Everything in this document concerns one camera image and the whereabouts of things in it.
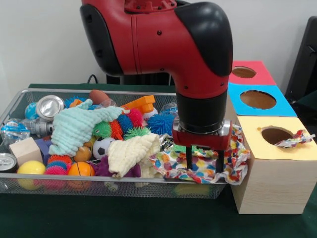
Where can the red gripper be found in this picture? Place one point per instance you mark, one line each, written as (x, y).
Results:
(200, 140)

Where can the polka-dot cloth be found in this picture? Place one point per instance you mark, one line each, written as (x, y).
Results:
(203, 166)

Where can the white patterned cloth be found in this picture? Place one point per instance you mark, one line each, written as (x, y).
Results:
(296, 140)

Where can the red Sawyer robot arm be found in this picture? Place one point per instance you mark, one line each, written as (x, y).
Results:
(163, 39)

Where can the wooden box with three holes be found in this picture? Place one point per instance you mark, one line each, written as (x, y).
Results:
(277, 183)

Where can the clear mesh bin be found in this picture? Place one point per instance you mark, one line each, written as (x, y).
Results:
(49, 186)

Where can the blue spiky ball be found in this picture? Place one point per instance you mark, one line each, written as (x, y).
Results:
(161, 124)

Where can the cream yellow cloth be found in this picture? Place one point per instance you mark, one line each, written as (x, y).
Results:
(130, 154)

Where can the orange plastic toy brick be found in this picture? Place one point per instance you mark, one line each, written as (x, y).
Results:
(140, 103)

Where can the dark green tablecloth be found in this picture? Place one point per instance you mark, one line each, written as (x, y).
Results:
(124, 218)

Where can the small soccer ball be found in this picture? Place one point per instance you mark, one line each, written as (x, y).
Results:
(102, 148)

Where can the small orange basketball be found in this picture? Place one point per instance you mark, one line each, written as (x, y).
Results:
(80, 169)

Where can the mint green cloth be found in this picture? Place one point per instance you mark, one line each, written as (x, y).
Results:
(77, 130)

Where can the black upright panel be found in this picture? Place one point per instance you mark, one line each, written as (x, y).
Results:
(304, 64)

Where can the pink spiky ball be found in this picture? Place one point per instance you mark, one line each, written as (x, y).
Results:
(55, 169)

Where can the silver drink can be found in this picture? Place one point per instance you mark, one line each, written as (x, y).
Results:
(49, 106)

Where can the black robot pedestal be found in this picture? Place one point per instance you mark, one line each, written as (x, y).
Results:
(143, 79)

